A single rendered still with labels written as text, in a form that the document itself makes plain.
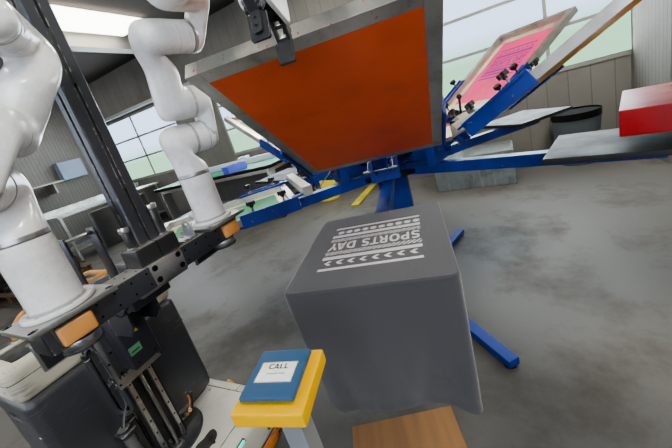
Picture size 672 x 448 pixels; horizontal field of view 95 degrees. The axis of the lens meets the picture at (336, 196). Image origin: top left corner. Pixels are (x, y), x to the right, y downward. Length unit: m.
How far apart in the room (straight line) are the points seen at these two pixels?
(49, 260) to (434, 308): 0.82
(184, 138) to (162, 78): 0.17
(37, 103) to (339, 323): 0.79
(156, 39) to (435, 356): 1.06
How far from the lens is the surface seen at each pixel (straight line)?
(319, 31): 0.72
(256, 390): 0.62
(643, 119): 1.44
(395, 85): 0.91
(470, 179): 4.14
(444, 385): 1.01
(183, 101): 1.03
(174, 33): 0.98
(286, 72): 0.81
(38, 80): 0.83
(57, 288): 0.85
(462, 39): 4.75
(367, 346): 0.91
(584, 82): 4.91
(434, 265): 0.80
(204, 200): 1.05
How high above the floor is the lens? 1.37
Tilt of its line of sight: 15 degrees down
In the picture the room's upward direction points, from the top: 16 degrees counter-clockwise
